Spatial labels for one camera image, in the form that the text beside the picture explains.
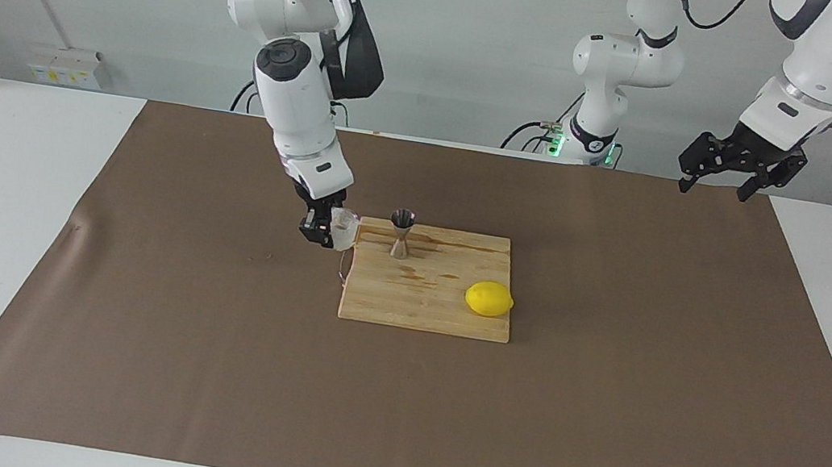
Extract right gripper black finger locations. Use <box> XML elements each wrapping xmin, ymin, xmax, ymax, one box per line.
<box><xmin>297</xmin><ymin>206</ymin><xmax>338</xmax><ymax>250</ymax></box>

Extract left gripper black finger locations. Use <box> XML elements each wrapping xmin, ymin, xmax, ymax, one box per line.
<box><xmin>674</xmin><ymin>128</ymin><xmax>741</xmax><ymax>201</ymax></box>
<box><xmin>736</xmin><ymin>144</ymin><xmax>809</xmax><ymax>212</ymax></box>

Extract clear textured glass cup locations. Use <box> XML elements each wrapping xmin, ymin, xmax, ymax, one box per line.
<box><xmin>325</xmin><ymin>205</ymin><xmax>363</xmax><ymax>252</ymax></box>

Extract steel double jigger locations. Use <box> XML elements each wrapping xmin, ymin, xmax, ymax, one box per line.
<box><xmin>385</xmin><ymin>207</ymin><xmax>418</xmax><ymax>261</ymax></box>

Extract wooden cutting board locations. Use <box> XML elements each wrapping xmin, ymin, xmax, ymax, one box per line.
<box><xmin>333</xmin><ymin>214</ymin><xmax>524</xmax><ymax>345</ymax></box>

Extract yellow lemon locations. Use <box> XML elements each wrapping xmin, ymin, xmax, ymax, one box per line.
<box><xmin>463</xmin><ymin>277</ymin><xmax>518</xmax><ymax>321</ymax></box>

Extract brown paper table mat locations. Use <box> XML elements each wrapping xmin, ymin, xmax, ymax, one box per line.
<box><xmin>0</xmin><ymin>79</ymin><xmax>832</xmax><ymax>467</ymax></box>

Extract black right base cable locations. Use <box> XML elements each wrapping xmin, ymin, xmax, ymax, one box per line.
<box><xmin>230</xmin><ymin>76</ymin><xmax>263</xmax><ymax>116</ymax></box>

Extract black base cable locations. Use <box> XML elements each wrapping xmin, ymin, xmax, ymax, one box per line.
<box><xmin>500</xmin><ymin>116</ymin><xmax>563</xmax><ymax>158</ymax></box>
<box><xmin>230</xmin><ymin>76</ymin><xmax>263</xmax><ymax>116</ymax></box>

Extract black left base cable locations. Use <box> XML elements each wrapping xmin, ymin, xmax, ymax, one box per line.
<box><xmin>500</xmin><ymin>116</ymin><xmax>563</xmax><ymax>158</ymax></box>

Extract white wall socket box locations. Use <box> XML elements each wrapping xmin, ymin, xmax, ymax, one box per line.
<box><xmin>25</xmin><ymin>41</ymin><xmax>107</xmax><ymax>92</ymax></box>

